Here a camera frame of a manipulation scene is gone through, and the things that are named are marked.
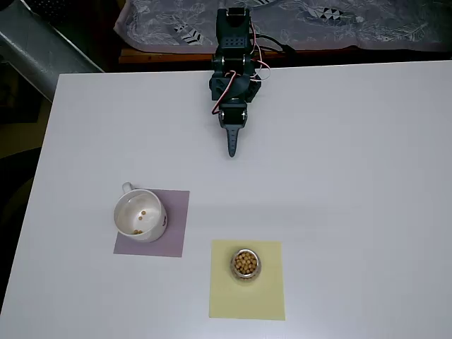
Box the black mesh panel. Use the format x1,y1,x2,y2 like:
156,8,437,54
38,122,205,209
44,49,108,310
24,0,121,29

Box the white ceramic mug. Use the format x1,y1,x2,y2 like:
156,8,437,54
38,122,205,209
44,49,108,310
112,182,168,244

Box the grey leaf-patterned cloth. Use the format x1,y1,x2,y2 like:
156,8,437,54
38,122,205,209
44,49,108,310
113,0,452,54

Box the silver foil duct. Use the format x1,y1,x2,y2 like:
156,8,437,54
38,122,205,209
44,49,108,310
0,0,105,103

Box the red and white wire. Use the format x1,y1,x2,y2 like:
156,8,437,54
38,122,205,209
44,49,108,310
210,24,272,116

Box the purple paper sheet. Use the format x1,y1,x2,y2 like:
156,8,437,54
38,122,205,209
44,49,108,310
112,189,191,258

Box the black cable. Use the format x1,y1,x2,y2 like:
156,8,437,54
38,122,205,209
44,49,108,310
256,33,297,54

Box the yellow paper sheet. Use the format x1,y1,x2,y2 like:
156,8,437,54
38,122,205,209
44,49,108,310
208,239,286,321

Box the glass jar of beans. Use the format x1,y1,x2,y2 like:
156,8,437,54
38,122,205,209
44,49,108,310
231,248,263,280

